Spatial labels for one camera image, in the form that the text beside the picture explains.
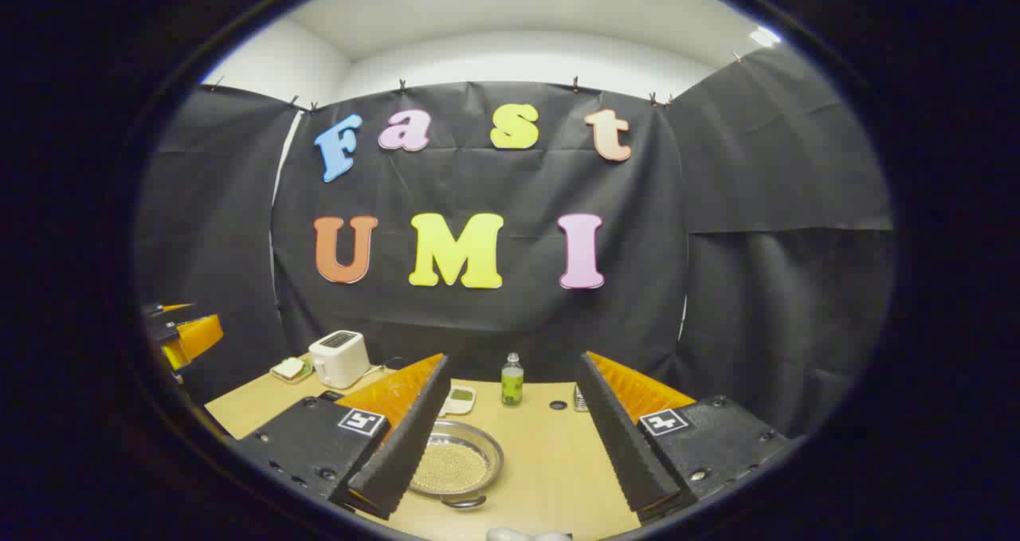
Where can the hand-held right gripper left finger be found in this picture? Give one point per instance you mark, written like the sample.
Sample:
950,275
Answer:
406,445

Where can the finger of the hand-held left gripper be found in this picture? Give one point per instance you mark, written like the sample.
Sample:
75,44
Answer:
199,335
163,312

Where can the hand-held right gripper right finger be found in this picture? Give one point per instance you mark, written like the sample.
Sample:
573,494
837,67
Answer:
621,445

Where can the stainless steel pot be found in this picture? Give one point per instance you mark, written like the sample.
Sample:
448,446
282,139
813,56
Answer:
488,452

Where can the pile of soybeans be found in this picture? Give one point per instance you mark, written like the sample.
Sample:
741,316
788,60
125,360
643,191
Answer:
450,468

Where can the white divided bean tray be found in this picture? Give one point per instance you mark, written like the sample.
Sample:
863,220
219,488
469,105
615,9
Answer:
460,401

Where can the white toaster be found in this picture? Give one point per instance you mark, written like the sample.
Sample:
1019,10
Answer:
339,362

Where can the green label drink bottle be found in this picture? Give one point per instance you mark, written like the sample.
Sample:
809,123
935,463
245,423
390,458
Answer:
512,386

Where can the black backdrop cloth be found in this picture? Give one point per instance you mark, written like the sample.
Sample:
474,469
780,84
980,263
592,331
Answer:
494,326

